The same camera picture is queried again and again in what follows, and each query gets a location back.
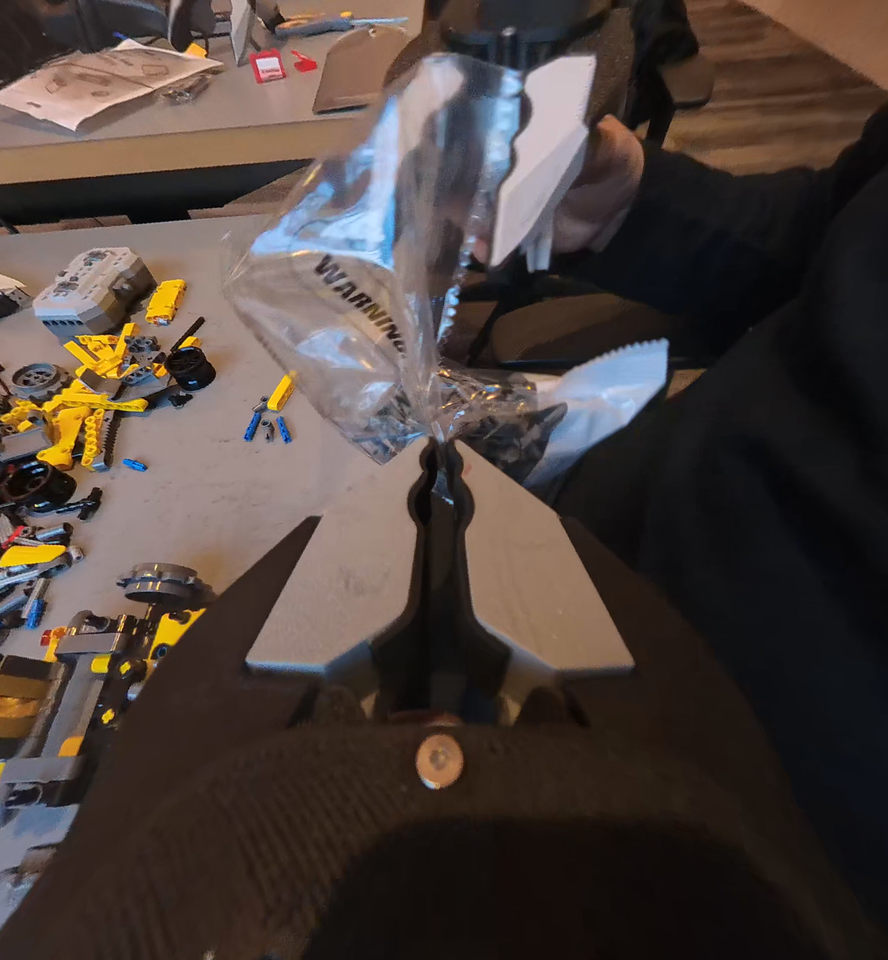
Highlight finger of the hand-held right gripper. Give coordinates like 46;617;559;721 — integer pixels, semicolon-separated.
489;52;600;271

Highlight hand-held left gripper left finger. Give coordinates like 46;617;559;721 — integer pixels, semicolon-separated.
245;438;437;695

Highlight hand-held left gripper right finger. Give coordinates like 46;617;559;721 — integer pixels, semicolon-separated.
447;438;636;699

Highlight yellow black toy vehicle model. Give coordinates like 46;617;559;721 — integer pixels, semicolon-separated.
0;562;216;830

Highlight clear plastic parts bag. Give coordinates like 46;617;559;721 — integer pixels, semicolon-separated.
221;52;673;496

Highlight pile of small building pieces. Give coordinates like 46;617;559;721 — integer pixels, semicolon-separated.
0;360;107;654

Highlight person's right forearm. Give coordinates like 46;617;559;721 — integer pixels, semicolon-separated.
601;142;888;346

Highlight grey desk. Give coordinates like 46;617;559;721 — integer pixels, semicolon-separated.
0;213;430;960

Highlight person's right hand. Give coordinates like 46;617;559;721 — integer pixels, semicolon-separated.
556;116;647;256

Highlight grey metal stand base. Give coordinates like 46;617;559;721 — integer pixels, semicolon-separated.
312;26;415;115

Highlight person's body in dark clothes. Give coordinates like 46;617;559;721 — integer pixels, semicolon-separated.
549;75;888;960

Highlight black toy wheel rim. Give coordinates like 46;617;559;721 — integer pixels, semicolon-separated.
165;346;216;391
5;461;77;511

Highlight yellow panel block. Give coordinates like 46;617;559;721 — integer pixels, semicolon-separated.
146;279;188;327

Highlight grey battery box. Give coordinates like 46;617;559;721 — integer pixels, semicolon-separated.
33;247;158;336

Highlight background grey table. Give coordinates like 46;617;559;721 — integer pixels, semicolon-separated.
0;0;426;189

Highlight white paper sheet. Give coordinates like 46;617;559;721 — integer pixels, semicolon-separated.
0;39;223;132

